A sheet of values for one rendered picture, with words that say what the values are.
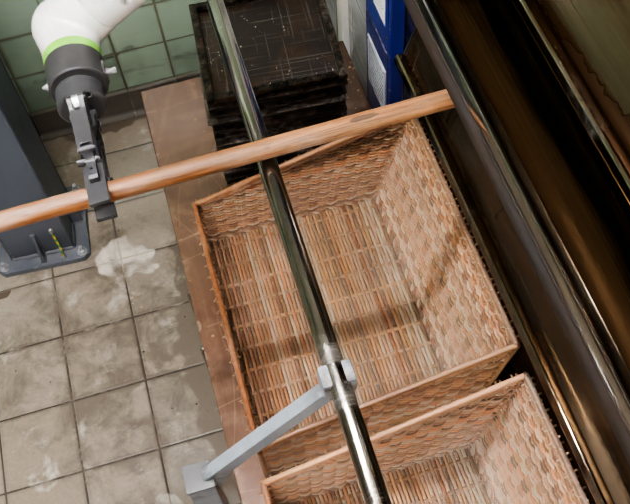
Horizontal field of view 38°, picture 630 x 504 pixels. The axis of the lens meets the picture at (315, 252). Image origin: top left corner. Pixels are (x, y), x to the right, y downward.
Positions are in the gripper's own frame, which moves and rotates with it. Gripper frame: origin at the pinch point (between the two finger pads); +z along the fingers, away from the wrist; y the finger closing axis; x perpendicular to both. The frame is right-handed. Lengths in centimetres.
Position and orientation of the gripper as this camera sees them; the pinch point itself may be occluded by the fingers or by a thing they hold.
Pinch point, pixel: (99, 192)
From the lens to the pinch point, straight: 135.7
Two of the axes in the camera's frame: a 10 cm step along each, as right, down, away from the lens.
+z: 2.8, 8.1, -5.2
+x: -9.6, 2.7, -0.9
